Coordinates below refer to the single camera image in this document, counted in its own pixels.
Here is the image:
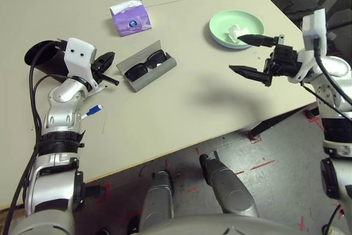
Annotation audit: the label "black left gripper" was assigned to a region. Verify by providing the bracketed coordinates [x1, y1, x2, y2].
[89, 51, 120, 86]

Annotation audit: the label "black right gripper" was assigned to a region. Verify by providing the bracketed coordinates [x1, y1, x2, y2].
[228, 34, 303, 87]

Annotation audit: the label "black sunglasses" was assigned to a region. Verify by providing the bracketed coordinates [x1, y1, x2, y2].
[124, 50, 167, 82]

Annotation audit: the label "white tissue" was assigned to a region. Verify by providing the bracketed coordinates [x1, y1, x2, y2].
[227, 25, 250, 43]

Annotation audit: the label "white marker blue cap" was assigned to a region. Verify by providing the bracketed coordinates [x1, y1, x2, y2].
[80, 104, 104, 121]

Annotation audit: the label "light green plate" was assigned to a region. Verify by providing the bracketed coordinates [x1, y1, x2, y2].
[208, 9, 265, 49]

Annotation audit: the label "grey glasses case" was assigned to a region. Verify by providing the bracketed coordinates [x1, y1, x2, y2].
[115, 40, 177, 93]

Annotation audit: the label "light blue plate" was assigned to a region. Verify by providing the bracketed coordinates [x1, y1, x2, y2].
[211, 32, 255, 52]

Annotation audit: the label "purple tissue box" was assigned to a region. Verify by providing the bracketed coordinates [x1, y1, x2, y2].
[109, 0, 153, 37]

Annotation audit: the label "black plastic cup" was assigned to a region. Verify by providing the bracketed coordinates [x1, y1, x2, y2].
[24, 40, 72, 84]

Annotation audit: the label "black table leg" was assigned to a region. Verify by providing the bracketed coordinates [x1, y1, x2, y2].
[250, 105, 321, 141]
[82, 184, 108, 200]

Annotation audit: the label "silver robot right leg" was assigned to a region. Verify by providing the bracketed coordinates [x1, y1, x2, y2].
[199, 151, 259, 218]

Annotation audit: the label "silver robot leg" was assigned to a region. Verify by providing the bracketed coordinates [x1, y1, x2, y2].
[199, 151, 259, 218]
[140, 171, 175, 227]

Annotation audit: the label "silver robot left leg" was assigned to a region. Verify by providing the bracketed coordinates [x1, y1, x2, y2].
[140, 171, 175, 227]

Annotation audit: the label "black white sneaker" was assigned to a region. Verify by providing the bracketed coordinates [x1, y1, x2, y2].
[126, 215, 141, 234]

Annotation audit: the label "grey robot torso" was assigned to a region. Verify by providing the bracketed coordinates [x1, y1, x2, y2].
[104, 212, 325, 235]

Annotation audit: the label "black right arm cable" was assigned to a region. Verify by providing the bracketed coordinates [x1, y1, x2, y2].
[299, 36, 352, 122]

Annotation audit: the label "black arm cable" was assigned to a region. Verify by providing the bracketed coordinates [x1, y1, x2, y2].
[299, 36, 352, 122]
[5, 41, 69, 235]

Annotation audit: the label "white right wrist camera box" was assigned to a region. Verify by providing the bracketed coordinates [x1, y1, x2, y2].
[288, 8, 328, 84]

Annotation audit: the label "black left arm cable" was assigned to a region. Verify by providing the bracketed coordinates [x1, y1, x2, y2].
[5, 41, 69, 235]

